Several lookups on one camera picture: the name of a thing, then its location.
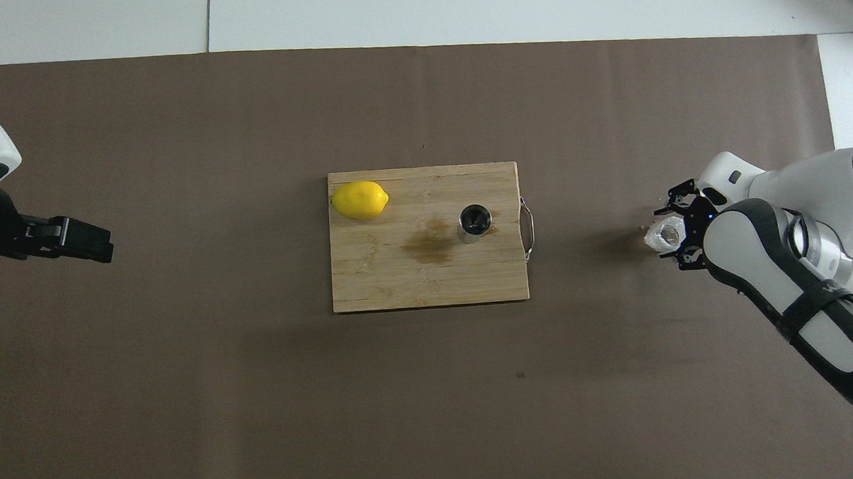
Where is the steel double jigger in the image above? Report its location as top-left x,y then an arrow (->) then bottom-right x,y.
457,203 -> 494,246

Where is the brown paper table mat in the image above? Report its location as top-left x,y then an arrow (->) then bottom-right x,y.
0,18 -> 853,479

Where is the wooden cutting board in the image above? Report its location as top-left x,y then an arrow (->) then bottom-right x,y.
326,160 -> 540,314

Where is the small clear glass cup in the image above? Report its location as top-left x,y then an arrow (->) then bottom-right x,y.
641,215 -> 688,252

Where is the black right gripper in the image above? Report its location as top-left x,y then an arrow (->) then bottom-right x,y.
653,177 -> 721,273

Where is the yellow lemon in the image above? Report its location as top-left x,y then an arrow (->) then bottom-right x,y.
330,179 -> 391,222

